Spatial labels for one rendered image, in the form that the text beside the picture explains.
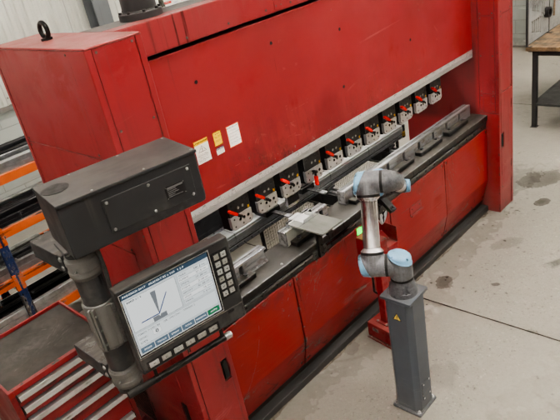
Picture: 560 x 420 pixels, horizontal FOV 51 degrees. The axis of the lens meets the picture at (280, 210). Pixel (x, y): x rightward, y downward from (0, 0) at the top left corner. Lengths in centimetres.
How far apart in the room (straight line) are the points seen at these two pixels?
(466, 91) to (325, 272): 218
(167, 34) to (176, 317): 122
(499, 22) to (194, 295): 340
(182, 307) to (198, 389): 88
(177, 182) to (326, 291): 182
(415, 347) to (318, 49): 170
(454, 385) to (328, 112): 176
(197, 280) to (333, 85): 175
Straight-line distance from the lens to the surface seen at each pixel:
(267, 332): 333
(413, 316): 310
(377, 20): 385
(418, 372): 335
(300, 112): 332
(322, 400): 369
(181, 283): 212
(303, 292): 346
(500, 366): 384
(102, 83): 230
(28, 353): 309
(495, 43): 486
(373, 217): 296
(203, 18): 281
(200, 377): 294
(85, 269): 208
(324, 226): 332
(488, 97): 501
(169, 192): 201
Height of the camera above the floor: 260
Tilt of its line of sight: 26 degrees down
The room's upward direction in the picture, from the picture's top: 11 degrees counter-clockwise
